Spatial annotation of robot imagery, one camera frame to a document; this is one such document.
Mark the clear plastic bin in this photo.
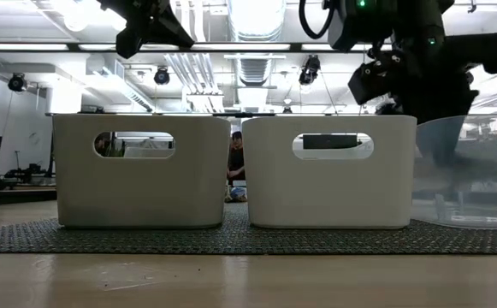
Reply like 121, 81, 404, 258
410, 114, 497, 230

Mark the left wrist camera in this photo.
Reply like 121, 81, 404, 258
115, 26, 141, 60

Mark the black equipment on workbench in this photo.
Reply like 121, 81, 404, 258
3, 162, 56, 186

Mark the dark woven placemat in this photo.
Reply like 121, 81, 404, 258
0, 203, 497, 256

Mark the round silver air duct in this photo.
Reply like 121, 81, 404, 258
226, 0, 287, 43

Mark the frosted translucent plastic bin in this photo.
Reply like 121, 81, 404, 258
52, 113, 233, 229

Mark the dark low workbench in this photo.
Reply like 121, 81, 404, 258
0, 184, 57, 207

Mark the white plastic bin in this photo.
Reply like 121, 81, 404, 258
241, 115, 418, 230

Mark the person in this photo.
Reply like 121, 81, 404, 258
226, 130, 246, 189

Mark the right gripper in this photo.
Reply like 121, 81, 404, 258
395, 46, 480, 168

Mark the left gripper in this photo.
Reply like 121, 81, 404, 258
100, 0, 196, 47

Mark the thin dark horizontal rail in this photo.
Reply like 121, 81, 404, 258
44, 110, 418, 119

